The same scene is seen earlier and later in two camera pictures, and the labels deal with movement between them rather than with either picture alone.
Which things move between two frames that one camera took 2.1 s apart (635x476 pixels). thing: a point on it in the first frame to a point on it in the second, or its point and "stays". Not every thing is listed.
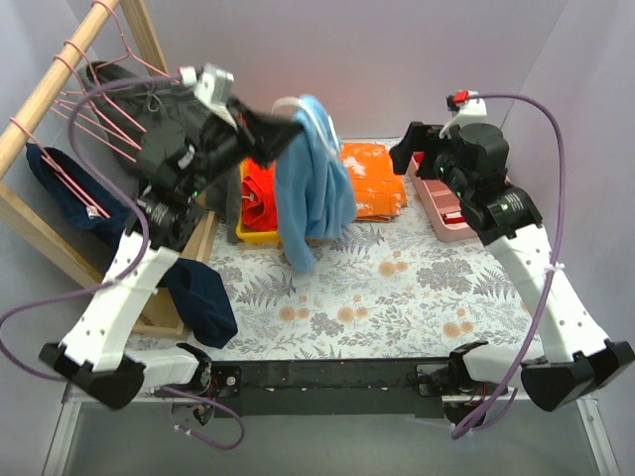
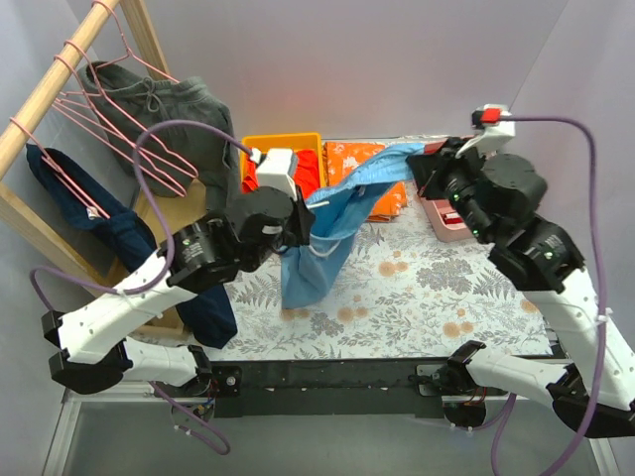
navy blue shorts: [83, 203] stays
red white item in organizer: [453, 218] stays
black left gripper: [243, 125] to [304, 221]
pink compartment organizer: [442, 204] stays
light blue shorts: [315, 192] to [311, 268]
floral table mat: [393, 290] stays
